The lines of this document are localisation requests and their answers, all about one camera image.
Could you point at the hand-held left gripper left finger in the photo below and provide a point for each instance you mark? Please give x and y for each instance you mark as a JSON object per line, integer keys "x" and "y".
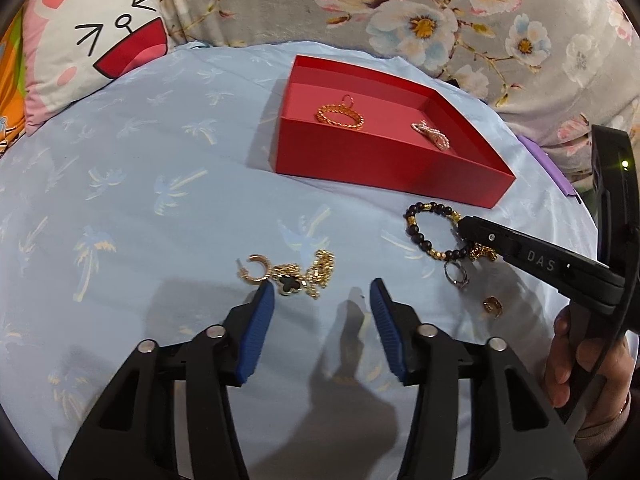
{"x": 258, "y": 329}

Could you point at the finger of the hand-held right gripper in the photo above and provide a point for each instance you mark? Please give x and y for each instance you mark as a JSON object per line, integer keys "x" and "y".
{"x": 505, "y": 240}
{"x": 580, "y": 287}

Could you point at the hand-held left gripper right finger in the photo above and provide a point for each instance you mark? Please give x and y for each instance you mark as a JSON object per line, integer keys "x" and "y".
{"x": 386, "y": 329}

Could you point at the red cardboard box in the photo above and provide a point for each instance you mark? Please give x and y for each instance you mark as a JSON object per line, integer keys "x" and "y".
{"x": 400, "y": 160}

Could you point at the person's right forearm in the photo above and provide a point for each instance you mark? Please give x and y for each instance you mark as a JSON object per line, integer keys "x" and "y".
{"x": 607, "y": 437}

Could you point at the person's right hand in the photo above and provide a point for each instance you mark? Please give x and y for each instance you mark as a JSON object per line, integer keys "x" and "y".
{"x": 559, "y": 365}

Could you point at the gold hoop earring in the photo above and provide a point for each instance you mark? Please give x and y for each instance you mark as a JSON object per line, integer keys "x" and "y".
{"x": 256, "y": 274}

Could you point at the purple flat object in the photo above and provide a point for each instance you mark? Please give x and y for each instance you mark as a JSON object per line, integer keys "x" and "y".
{"x": 552, "y": 165}

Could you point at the light blue palm-print cloth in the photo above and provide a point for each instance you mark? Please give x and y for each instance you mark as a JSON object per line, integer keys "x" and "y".
{"x": 150, "y": 185}

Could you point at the grey floral blanket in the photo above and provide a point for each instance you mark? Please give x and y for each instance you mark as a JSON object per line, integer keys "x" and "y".
{"x": 400, "y": 10}

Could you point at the cat face pillow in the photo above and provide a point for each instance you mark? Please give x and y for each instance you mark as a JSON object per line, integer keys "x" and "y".
{"x": 65, "y": 60}

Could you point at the orange printed cloth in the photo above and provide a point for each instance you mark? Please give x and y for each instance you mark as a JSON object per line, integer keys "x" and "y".
{"x": 10, "y": 85}

